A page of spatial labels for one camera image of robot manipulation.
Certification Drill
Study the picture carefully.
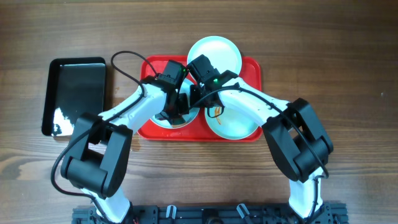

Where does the light blue plate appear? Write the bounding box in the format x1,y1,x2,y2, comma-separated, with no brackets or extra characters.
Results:
150,79,200,129
205,107,259,140
187,36,243,75

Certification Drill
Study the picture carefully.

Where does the green and orange sponge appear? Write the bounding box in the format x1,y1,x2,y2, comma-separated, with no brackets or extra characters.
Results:
171,123,186,128

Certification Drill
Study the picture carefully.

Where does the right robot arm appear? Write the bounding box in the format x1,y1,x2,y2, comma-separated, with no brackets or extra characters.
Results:
187,55,333,222

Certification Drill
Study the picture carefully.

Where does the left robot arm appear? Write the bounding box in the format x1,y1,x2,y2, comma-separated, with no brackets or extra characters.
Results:
60,60,188,223

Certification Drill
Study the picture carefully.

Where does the red plastic tray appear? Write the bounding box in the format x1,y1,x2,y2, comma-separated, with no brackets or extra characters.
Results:
137,55,262,142

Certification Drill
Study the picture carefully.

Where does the black rectangular tray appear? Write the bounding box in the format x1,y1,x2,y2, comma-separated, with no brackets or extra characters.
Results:
41,57,107,137

